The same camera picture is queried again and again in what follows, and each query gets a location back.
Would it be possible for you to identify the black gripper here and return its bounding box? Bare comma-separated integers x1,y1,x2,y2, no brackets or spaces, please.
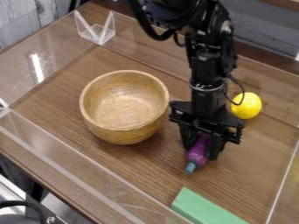
170,83,244,161

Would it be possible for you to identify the purple toy eggplant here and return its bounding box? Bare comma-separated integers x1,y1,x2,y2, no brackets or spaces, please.
186,134,210,174

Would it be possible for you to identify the brown wooden bowl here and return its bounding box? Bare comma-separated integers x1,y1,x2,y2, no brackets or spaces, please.
79,70,170,145

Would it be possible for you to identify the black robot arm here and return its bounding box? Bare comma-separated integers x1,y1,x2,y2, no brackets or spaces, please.
128,0,244,160

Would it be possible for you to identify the yellow toy lemon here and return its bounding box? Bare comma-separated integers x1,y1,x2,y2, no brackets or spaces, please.
230,92,263,120

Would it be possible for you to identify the green foam block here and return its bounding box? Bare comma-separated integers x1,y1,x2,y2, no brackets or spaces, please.
172,187,248,224

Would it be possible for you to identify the black metal stand base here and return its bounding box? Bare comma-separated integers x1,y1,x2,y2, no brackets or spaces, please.
23,195,69,224

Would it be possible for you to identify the clear acrylic enclosure wall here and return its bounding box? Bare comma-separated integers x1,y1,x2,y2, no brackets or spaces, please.
0,4,299,224

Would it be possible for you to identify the black cable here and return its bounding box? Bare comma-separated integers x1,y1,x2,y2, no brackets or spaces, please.
0,199,48,224

